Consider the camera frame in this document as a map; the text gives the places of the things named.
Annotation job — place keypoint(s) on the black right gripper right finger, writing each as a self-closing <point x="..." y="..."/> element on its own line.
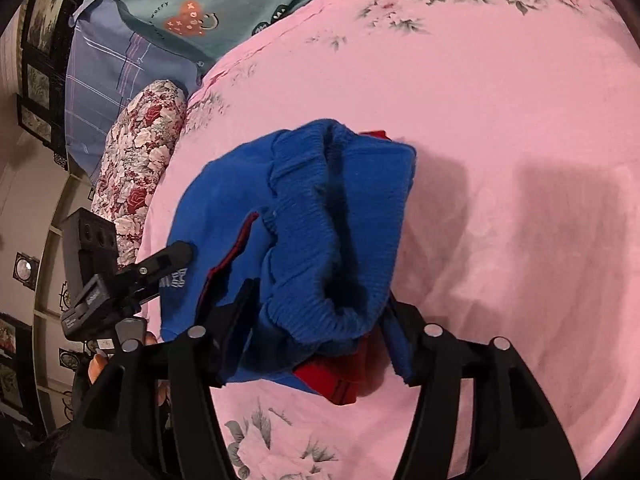
<point x="515" y="433"/>

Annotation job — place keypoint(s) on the red floral pillow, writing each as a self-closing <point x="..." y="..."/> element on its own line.
<point x="137" y="152"/>

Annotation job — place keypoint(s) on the pink floral bed sheet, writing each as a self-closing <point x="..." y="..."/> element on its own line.
<point x="523" y="218"/>

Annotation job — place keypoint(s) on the blue and red pants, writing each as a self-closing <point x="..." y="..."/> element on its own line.
<point x="295" y="238"/>

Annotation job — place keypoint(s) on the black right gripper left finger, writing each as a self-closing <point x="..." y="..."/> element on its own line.
<point x="150" y="414"/>

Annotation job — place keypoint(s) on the wooden display cabinet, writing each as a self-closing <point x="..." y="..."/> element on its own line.
<point x="40" y="186"/>

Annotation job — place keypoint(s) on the blue plaid pillow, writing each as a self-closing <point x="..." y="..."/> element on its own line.
<point x="109" y="65"/>

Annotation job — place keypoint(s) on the person's left hand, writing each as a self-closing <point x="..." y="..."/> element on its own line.
<point x="100" y="361"/>

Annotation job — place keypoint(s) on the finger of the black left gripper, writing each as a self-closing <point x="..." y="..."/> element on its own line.
<point x="160" y="264"/>

